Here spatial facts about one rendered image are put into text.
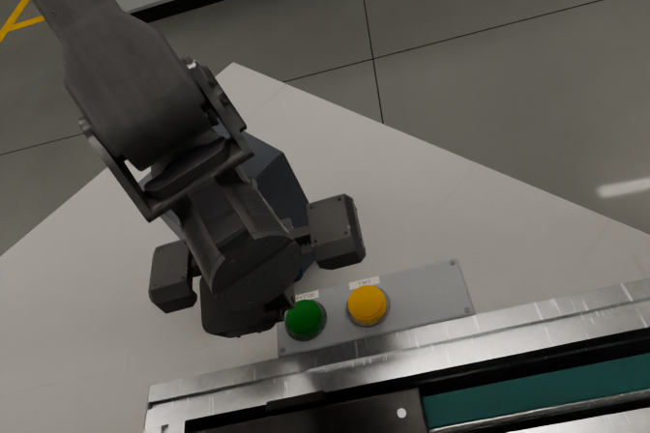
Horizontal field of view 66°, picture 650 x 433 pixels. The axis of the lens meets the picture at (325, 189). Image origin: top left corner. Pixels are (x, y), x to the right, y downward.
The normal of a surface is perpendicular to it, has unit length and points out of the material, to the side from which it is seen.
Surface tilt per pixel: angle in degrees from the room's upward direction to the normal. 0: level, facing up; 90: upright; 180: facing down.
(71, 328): 0
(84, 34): 40
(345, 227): 0
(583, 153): 0
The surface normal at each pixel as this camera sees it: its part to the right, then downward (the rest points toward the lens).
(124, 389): -0.28, -0.61
